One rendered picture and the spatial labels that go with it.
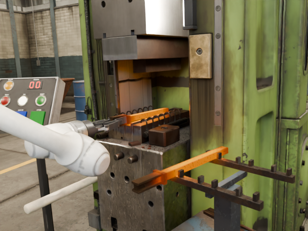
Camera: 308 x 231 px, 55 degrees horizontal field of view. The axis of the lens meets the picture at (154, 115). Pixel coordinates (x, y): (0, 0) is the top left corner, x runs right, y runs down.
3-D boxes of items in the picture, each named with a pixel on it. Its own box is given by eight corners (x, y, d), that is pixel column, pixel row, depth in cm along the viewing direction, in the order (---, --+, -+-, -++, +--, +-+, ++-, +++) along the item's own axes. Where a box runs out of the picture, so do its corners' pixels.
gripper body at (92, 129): (74, 140, 112) (93, 134, 119) (90, 142, 107) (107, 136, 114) (72, 120, 110) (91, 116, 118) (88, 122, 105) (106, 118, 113)
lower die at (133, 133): (141, 143, 126) (140, 124, 125) (108, 137, 138) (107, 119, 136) (190, 124, 159) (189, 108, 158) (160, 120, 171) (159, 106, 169)
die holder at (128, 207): (165, 256, 121) (161, 152, 113) (100, 228, 144) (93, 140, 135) (221, 201, 165) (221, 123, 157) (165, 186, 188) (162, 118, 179)
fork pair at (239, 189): (255, 202, 72) (256, 195, 71) (235, 195, 76) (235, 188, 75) (292, 174, 88) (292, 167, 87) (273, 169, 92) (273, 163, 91)
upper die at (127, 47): (137, 59, 120) (136, 35, 118) (102, 60, 131) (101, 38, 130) (189, 57, 153) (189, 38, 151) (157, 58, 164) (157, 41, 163)
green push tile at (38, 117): (42, 125, 140) (44, 111, 142) (28, 125, 142) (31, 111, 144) (44, 126, 142) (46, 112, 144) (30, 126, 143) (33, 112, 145)
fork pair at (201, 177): (214, 188, 80) (214, 181, 80) (197, 183, 84) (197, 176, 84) (253, 165, 96) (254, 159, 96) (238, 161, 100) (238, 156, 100)
